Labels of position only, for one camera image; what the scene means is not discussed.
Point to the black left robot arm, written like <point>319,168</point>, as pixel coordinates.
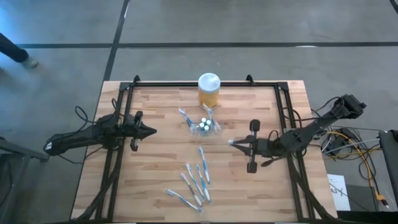
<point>77,137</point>

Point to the black power brick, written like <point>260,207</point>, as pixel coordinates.
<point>335,143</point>

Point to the clear acrylic organizer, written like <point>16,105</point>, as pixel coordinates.
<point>194,130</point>

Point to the dark grey cart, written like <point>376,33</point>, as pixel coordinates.
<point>390,161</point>

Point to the white paper sheet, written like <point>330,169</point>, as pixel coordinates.
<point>337,186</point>

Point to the black metal rig frame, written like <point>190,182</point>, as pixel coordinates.
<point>155,84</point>

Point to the dark metal table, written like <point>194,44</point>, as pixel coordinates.
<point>18,152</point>

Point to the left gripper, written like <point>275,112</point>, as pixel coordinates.
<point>133,132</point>

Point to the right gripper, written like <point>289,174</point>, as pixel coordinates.
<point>261,147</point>

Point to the purple white toothbrush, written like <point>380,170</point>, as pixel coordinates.
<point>182,112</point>
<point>190,188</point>

